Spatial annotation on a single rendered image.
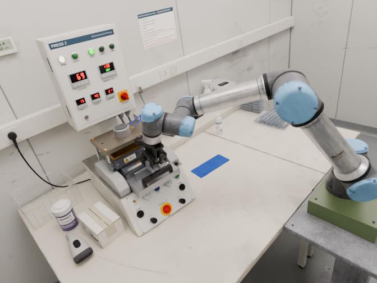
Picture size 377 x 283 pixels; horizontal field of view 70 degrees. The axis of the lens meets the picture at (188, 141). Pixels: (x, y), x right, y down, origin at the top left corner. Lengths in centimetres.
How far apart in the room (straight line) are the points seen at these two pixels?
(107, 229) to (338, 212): 95
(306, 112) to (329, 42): 249
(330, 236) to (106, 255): 91
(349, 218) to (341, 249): 12
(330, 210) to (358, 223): 10
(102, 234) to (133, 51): 114
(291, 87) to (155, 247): 83
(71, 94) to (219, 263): 95
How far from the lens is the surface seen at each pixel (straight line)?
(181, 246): 121
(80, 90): 134
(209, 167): 158
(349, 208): 127
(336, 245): 124
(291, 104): 85
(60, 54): 130
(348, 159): 103
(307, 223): 129
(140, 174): 121
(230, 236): 121
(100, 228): 127
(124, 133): 129
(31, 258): 203
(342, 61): 332
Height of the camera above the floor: 168
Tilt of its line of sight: 30 degrees down
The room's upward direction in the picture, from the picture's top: 9 degrees counter-clockwise
